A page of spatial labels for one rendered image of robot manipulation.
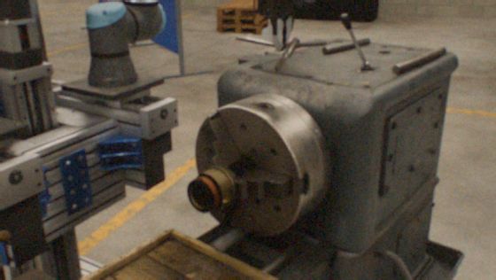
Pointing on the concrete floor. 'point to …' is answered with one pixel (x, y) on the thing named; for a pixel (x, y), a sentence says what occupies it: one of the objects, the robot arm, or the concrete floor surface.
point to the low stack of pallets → (240, 17)
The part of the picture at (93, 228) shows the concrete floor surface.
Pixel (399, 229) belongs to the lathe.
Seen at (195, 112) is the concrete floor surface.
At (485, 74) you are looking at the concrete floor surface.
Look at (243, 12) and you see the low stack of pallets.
